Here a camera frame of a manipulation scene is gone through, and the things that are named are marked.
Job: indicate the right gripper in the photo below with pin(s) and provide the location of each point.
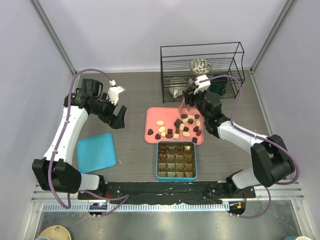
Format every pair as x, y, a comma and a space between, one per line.
189, 96

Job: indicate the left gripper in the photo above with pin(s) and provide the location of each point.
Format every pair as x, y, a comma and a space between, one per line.
116, 121

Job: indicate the stainless steel tongs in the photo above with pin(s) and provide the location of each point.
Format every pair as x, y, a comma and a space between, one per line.
184, 105

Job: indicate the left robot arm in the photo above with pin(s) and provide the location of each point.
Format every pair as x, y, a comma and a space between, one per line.
54, 171

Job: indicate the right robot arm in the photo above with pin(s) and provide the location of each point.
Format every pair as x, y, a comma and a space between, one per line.
270, 159

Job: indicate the gold plastic chocolate insert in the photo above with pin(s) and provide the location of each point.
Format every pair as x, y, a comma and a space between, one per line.
176, 160

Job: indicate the blue chocolate tin box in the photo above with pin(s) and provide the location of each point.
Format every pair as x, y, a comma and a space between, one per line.
176, 161

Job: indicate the striped ceramic cup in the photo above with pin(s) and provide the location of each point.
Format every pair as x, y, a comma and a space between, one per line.
176, 86

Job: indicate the dark green mug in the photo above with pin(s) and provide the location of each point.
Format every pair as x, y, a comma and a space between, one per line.
218, 85

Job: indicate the patterned ceramic bowl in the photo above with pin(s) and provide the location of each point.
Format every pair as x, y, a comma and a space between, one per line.
200, 66

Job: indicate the blue tin lid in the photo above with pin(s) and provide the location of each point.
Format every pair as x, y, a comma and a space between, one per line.
96, 153

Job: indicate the pink tray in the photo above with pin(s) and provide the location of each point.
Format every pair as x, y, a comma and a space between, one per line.
168, 123

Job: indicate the beige plate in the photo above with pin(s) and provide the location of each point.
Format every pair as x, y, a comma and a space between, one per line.
55, 232

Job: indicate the black wire rack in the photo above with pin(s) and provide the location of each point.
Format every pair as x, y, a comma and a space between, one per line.
180, 64

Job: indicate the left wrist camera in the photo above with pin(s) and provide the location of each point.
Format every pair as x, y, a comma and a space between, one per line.
114, 92

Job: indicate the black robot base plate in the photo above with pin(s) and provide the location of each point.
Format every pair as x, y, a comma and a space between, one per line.
169, 193

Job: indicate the white cable duct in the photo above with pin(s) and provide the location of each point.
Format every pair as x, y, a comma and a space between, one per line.
124, 208

